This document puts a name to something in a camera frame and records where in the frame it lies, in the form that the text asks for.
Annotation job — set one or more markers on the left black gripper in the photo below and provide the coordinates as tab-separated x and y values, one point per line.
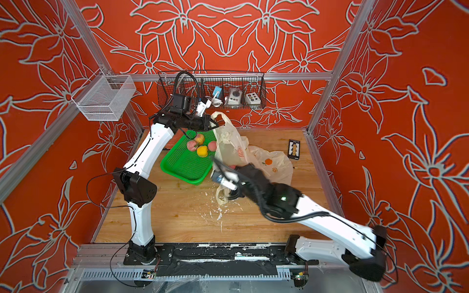
206	126

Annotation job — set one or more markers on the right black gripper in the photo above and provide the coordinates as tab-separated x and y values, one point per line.
237	193

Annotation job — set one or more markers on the white orange-print plastic bag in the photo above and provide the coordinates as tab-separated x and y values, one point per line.
234	149

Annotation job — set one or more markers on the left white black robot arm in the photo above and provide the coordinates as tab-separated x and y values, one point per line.
185	109

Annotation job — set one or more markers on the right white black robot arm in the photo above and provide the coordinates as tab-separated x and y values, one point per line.
360	247

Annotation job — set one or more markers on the pink yellow peach top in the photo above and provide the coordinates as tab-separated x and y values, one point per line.
199	139

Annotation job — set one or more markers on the pink peach right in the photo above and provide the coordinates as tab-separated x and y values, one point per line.
212	146

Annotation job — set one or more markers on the yellow peach upper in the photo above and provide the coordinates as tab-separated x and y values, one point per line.
202	151

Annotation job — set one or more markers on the pink peach upper left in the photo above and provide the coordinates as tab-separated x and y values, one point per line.
192	145

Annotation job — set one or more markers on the blue white small box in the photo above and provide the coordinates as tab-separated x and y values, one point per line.
218	93

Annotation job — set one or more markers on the grey white timer device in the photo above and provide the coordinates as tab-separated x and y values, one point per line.
234	97

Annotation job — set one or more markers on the white button remote box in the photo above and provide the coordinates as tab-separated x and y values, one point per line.
252	99

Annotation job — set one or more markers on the green plastic basket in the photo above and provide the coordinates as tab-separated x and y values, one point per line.
188	165

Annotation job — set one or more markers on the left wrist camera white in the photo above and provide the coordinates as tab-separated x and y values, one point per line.
202	106

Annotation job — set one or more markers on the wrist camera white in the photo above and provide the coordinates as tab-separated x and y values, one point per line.
227	180
202	106

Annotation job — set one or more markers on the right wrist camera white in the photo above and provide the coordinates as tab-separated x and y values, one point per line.
227	180

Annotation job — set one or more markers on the black wire wall basket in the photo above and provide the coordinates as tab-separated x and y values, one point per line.
200	85

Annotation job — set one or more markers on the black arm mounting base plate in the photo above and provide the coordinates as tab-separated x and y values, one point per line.
217	259

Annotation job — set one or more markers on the clear plastic wall bin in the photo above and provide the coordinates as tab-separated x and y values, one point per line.
104	99

